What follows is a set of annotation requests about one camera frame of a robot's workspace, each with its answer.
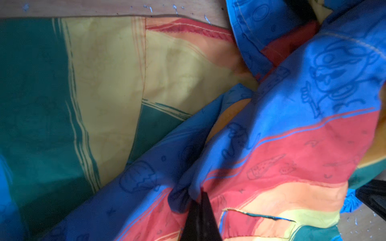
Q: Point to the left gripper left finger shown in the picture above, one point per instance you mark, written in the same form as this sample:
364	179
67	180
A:
192	228

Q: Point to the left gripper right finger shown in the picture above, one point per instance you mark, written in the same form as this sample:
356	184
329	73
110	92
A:
209	230

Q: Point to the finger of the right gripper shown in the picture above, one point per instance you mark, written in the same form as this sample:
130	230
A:
373	195

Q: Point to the rainbow striped zip jacket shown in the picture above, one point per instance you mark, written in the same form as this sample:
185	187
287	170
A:
112	126

